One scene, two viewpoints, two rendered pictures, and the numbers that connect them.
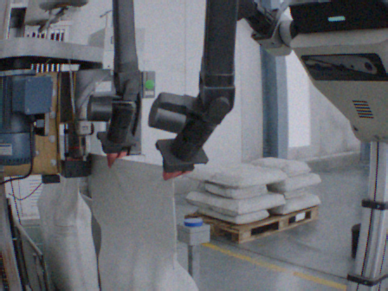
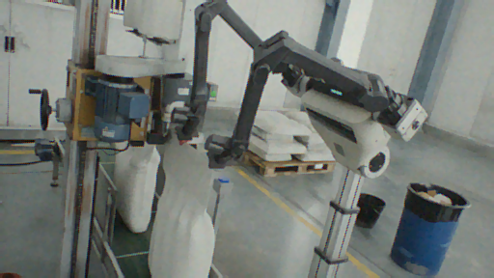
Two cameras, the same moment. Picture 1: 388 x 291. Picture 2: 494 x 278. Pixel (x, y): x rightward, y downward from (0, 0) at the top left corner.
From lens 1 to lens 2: 0.69 m
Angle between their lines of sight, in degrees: 11
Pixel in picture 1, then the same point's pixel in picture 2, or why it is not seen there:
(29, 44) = (133, 69)
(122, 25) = (199, 70)
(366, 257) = (328, 240)
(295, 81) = (348, 45)
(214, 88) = (238, 141)
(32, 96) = (134, 108)
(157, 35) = not seen: outside the picture
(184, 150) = (220, 160)
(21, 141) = (122, 129)
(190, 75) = (258, 28)
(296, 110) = not seen: hidden behind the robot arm
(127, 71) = (199, 99)
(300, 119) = not seen: hidden behind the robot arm
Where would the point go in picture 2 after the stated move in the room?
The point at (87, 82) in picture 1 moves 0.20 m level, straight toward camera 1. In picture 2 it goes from (172, 87) to (173, 96)
